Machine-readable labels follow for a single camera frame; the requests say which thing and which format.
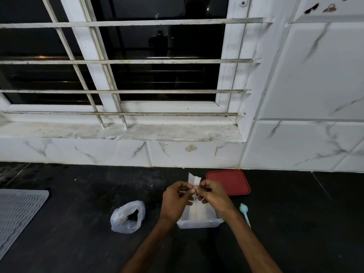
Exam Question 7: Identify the white metal window grille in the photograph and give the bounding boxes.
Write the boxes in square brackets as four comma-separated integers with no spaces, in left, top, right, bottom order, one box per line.
[0,0,273,129]

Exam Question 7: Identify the person's right hand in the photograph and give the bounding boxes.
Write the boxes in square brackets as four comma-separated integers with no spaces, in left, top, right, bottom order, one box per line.
[195,179,236,221]

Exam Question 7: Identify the person's left hand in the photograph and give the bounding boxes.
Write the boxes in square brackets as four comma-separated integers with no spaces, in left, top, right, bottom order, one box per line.
[159,181,197,224]

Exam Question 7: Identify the white window frame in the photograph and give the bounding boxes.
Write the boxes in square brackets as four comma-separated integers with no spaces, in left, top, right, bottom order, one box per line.
[0,0,256,124]

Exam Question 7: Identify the red container lid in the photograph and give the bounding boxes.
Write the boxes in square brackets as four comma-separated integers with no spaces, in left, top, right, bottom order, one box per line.
[206,169,251,196]

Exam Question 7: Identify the light blue plastic spoon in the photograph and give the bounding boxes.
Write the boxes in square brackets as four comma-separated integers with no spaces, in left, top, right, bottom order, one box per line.
[239,203,252,228]

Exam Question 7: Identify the person's right forearm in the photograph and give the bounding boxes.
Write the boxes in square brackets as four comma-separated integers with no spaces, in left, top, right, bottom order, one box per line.
[220,207,283,273]

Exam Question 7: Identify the clear plastic packet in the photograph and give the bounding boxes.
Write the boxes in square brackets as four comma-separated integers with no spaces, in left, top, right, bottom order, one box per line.
[186,172,203,220]

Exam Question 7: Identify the grey ribbed drying mat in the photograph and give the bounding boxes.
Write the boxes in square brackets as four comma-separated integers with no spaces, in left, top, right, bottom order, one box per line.
[0,189,49,260]

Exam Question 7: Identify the person's left forearm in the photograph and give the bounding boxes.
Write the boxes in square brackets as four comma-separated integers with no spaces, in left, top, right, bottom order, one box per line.
[121,217,178,273]

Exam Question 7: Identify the crumpled white plastic bag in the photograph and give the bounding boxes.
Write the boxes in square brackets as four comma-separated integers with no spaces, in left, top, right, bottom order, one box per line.
[110,200,146,234]

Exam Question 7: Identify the clear plastic food container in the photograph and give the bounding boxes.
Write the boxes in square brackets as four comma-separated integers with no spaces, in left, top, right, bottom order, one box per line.
[177,200,225,229]

